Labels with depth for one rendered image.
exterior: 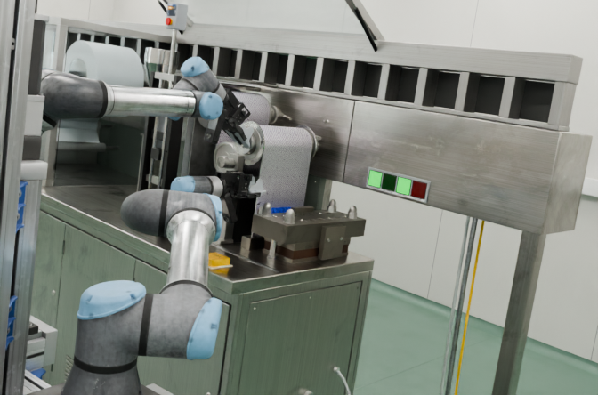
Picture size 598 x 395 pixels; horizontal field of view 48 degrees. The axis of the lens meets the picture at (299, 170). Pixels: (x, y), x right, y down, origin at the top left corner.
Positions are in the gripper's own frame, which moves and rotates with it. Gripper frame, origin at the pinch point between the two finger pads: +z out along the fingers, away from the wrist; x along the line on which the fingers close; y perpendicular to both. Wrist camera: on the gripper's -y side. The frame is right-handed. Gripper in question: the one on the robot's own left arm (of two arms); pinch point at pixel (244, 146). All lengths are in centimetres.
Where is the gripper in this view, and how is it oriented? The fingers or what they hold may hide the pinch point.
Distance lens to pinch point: 221.4
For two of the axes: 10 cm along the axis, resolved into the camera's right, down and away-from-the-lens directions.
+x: -7.1, -1.9, 6.7
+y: 5.5, -7.5, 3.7
